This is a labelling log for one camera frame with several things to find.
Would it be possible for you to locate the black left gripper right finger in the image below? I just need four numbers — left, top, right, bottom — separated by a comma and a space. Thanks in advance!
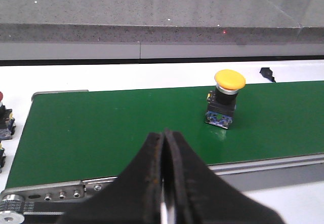
164, 130, 284, 223

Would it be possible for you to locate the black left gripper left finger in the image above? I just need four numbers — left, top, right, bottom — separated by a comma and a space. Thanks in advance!
58, 133, 164, 223

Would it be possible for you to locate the yellow mushroom push button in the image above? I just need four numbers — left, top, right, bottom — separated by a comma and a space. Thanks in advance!
205, 69, 246, 129

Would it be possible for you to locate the green conveyor belt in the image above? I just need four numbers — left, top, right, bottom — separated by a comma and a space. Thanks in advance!
6, 81, 323, 188

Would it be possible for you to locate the silver timing pulley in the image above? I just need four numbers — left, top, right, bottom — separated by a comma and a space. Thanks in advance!
1, 194, 25, 224

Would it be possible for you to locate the black timing belt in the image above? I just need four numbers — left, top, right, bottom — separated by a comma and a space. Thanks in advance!
0, 201, 76, 224

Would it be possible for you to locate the push button at lower left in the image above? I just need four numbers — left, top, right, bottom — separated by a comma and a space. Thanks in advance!
0, 143, 6, 172

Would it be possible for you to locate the red mushroom push button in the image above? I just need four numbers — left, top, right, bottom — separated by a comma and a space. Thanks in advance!
1, 92, 16, 141

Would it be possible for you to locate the white base panel under slabs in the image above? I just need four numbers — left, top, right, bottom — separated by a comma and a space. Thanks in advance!
1, 42, 323, 60

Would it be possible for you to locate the grey stone slab left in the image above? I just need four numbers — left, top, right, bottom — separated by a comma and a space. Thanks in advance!
1, 0, 302, 44

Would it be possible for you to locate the grey stone slab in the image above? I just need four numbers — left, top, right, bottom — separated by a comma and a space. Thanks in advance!
1, 0, 302, 44
267, 0, 323, 44

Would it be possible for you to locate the grey stone slab right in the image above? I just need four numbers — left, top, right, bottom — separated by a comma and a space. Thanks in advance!
267, 0, 323, 44

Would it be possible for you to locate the aluminium conveyor side rail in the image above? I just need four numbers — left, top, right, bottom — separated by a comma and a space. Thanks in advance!
83, 153, 324, 192

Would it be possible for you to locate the conveyor end bracket with screws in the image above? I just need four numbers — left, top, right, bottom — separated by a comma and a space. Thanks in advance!
1, 180, 85, 202

